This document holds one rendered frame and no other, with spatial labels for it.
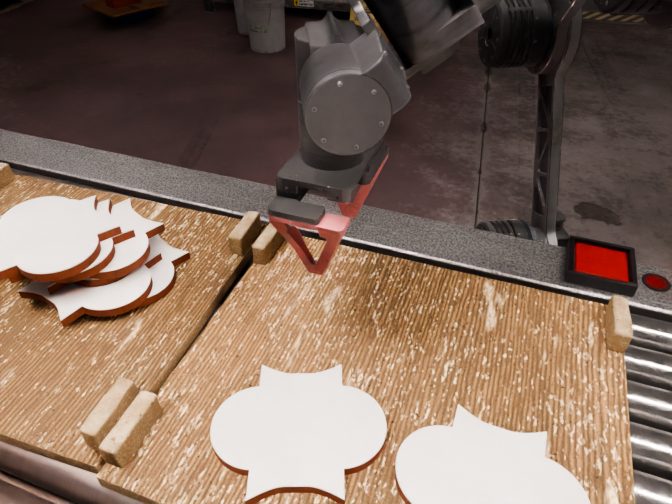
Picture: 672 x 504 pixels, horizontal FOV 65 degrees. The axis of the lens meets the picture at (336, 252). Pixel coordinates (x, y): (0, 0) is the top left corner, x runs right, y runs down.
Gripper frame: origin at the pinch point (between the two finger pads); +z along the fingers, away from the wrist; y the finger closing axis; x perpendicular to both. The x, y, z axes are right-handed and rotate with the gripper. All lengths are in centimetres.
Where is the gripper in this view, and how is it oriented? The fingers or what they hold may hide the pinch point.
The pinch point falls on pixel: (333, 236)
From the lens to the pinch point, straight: 52.7
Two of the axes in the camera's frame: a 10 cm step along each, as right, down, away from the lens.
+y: 3.4, -6.0, 7.3
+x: -9.4, -2.1, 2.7
